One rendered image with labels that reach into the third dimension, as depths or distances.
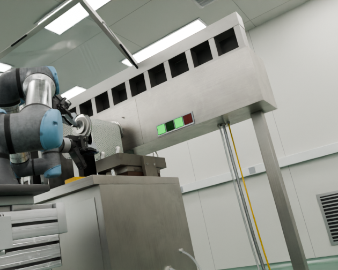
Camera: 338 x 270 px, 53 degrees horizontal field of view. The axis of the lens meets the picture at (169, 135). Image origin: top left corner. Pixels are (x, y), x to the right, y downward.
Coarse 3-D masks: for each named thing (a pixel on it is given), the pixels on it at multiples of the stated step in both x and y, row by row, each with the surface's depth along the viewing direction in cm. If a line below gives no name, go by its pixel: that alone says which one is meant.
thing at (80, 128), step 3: (78, 123) 184; (81, 123) 183; (84, 123) 183; (78, 126) 184; (81, 126) 183; (84, 126) 182; (75, 129) 185; (78, 129) 184; (81, 129) 182; (84, 129) 183; (78, 132) 183; (81, 132) 182
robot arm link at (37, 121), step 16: (32, 80) 125; (48, 80) 128; (32, 96) 112; (48, 96) 116; (32, 112) 97; (48, 112) 98; (16, 128) 93; (32, 128) 94; (48, 128) 95; (16, 144) 94; (32, 144) 95; (48, 144) 97
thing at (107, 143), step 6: (96, 138) 183; (102, 138) 187; (108, 138) 192; (114, 138) 196; (120, 138) 200; (96, 144) 182; (102, 144) 186; (108, 144) 190; (114, 144) 194; (120, 144) 199; (102, 150) 184; (108, 150) 188; (114, 150) 193; (96, 156) 179
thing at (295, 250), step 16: (256, 112) 183; (256, 128) 182; (272, 144) 181; (272, 160) 176; (272, 176) 175; (272, 192) 174; (288, 208) 169; (288, 224) 168; (288, 240) 167; (304, 256) 166
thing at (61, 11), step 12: (72, 0) 189; (84, 0) 190; (60, 12) 196; (96, 12) 196; (48, 24) 202; (24, 36) 210; (108, 36) 203; (12, 48) 219; (120, 48) 208; (132, 60) 209
